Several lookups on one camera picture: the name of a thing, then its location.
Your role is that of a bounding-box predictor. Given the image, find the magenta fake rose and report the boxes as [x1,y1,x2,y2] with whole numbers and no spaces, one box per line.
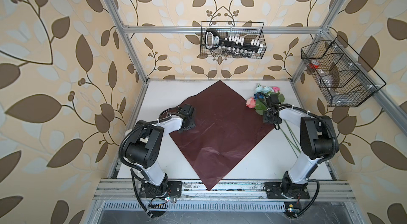
[272,87,301,157]

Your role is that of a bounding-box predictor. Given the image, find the pink fake rose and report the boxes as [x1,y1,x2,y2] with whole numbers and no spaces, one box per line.
[246,97,270,115]

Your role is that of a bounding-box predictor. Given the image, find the dark red wrapping paper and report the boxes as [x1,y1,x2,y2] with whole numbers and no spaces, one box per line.
[170,81,275,190]

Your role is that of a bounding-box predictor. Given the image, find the light blue fake rose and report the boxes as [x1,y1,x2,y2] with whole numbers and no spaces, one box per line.
[254,85,274,94]

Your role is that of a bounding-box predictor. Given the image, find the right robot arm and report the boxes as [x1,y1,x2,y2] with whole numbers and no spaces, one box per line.
[258,95,339,219]

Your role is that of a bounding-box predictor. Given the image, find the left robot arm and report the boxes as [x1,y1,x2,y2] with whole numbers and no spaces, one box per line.
[118,104,196,218]

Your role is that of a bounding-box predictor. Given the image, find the plastic bottle red cap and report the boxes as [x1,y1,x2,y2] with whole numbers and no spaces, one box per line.
[309,60,340,94]

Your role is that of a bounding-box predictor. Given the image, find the black tool in basket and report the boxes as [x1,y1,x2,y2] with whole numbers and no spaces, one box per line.
[200,28,267,56]

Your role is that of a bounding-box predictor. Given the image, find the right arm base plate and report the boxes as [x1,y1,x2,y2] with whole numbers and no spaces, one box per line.
[263,181,310,200]

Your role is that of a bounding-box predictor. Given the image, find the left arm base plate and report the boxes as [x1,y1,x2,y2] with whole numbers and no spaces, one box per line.
[139,179,182,198]

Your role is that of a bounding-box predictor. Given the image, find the back wire basket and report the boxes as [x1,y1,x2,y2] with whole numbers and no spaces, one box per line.
[200,21,267,59]

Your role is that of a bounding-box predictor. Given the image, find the wire basket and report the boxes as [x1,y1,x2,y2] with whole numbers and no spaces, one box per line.
[200,21,267,59]
[301,35,386,107]

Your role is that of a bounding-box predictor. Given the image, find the right wire basket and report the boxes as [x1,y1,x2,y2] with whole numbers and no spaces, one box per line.
[301,35,386,107]

